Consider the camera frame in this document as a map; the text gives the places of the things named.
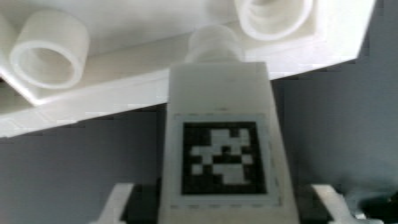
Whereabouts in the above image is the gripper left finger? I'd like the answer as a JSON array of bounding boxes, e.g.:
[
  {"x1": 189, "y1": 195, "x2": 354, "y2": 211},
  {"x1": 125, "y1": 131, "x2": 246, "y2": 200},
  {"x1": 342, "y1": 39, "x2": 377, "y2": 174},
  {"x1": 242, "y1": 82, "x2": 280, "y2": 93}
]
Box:
[{"x1": 89, "y1": 183, "x2": 136, "y2": 224}]

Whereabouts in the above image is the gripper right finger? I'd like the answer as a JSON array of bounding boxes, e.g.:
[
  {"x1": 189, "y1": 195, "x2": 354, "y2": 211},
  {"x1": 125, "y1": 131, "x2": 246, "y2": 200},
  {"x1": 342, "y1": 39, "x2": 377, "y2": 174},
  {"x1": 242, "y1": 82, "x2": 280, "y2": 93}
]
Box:
[{"x1": 312, "y1": 184, "x2": 384, "y2": 224}]

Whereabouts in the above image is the white square table top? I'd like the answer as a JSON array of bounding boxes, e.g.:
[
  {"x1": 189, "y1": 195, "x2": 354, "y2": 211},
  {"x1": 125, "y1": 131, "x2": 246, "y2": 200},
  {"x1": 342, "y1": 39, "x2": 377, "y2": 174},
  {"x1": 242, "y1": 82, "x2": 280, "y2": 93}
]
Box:
[{"x1": 0, "y1": 0, "x2": 377, "y2": 138}]

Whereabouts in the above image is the white leg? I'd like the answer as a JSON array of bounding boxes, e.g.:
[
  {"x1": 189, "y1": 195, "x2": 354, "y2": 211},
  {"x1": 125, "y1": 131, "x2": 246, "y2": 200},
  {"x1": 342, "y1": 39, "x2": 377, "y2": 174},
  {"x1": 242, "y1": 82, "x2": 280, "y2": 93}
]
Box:
[{"x1": 159, "y1": 25, "x2": 301, "y2": 224}]

